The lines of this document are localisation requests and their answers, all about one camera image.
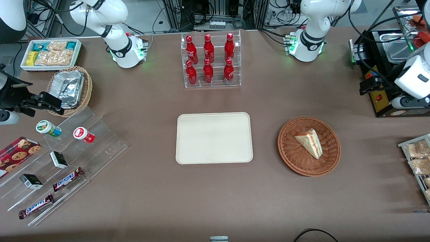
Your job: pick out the clear acrylic stepped stand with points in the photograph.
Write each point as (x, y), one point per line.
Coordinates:
(100, 144)

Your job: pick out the black food warmer machine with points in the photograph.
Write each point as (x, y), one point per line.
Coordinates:
(379, 104)

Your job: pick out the red lidded yogurt cup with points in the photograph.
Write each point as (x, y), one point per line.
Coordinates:
(82, 134)

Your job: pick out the small grey white device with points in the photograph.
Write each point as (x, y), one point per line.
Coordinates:
(219, 239)

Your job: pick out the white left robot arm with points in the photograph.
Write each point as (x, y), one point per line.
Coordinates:
(312, 20)

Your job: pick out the round brown wicker basket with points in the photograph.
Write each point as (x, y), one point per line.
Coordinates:
(302, 161)

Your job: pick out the cream rectangular serving tray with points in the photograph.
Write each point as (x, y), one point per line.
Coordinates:
(214, 137)

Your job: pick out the triangular sandwich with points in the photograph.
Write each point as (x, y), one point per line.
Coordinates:
(310, 143)

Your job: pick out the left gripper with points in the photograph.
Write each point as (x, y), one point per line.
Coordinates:
(389, 76)

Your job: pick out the white rectangular snack bin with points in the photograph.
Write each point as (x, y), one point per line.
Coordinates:
(76, 53)

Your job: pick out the aluminium foil container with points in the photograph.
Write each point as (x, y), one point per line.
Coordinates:
(69, 87)

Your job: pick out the red sausage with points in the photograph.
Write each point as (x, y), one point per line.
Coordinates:
(421, 37)

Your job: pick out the teal snack packet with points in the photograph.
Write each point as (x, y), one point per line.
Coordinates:
(40, 46)
(71, 45)

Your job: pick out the clear bag of pastries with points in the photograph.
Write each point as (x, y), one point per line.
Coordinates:
(427, 182)
(420, 165)
(416, 149)

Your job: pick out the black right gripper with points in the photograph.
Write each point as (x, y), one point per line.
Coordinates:
(12, 95)

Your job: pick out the clear bag of crackers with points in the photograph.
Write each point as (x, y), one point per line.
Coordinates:
(53, 58)
(57, 45)

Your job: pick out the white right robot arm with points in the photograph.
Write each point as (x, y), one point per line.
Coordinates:
(117, 13)

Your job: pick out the green lidded yogurt cup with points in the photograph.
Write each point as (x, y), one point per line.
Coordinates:
(47, 128)

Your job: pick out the white power strip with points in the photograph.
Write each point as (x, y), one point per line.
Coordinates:
(217, 24)

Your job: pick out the red chocolate chip cookie box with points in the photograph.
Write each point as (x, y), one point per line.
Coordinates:
(16, 154)

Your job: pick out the yellow snack packet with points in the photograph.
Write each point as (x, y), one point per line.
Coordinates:
(32, 57)

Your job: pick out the small black carton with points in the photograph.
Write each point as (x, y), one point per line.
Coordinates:
(31, 181)
(58, 159)

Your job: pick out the Snickers chocolate bar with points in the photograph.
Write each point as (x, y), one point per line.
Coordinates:
(67, 179)
(36, 206)

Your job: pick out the stainless steel pan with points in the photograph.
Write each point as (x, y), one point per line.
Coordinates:
(393, 50)

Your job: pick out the red soda bottle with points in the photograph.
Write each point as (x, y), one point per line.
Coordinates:
(228, 72)
(191, 74)
(209, 48)
(229, 47)
(208, 73)
(191, 48)

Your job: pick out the clear acrylic bottle rack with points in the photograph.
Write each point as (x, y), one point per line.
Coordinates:
(211, 85)

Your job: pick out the light wicker basket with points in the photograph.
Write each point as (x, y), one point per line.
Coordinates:
(86, 90)

